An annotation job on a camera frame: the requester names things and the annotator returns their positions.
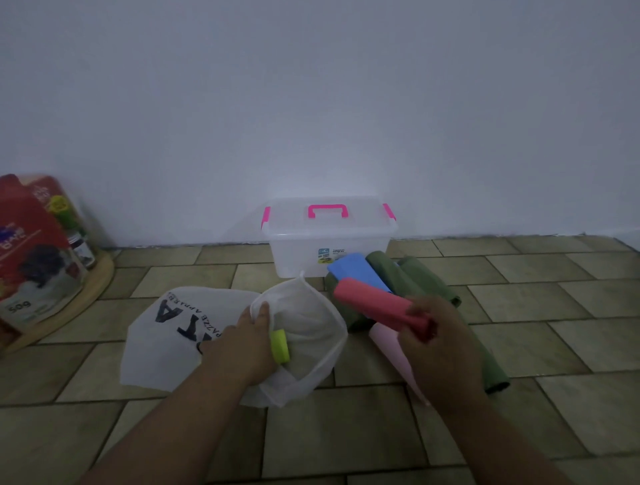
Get person's left hand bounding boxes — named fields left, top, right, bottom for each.
left=200, top=301, right=279, bottom=389

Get person's right hand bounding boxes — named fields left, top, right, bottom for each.
left=397, top=294, right=487, bottom=409

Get red cloth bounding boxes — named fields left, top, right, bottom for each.
left=333, top=278, right=437, bottom=343

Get white mesh laundry bag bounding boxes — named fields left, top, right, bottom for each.
left=240, top=272, right=349, bottom=408

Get person's right forearm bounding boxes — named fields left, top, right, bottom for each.
left=437, top=392, right=573, bottom=485

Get person's left forearm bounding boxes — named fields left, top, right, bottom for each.
left=77, top=360, right=251, bottom=485

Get yellow-green rolled cloth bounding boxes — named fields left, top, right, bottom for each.
left=270, top=329, right=291, bottom=364

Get olive green rolled cloth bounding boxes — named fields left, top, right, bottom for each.
left=365, top=250, right=407, bottom=298
left=398, top=256, right=462, bottom=308

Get pink cloth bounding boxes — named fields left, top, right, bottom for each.
left=369, top=322, right=432, bottom=406

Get blue rolled cloth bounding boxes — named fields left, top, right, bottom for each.
left=327, top=253, right=394, bottom=295

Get white fabric bag black letters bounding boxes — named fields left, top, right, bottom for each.
left=120, top=286, right=262, bottom=393

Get round wooden tray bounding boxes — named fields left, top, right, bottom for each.
left=0, top=249, right=116, bottom=356

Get small dark jar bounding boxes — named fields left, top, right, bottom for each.
left=67, top=232, right=97, bottom=269

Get red printed snack packet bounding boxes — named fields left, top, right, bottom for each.
left=0, top=173, right=92, bottom=334

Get clear storage box pink handle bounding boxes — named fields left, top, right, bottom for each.
left=260, top=196, right=399, bottom=279

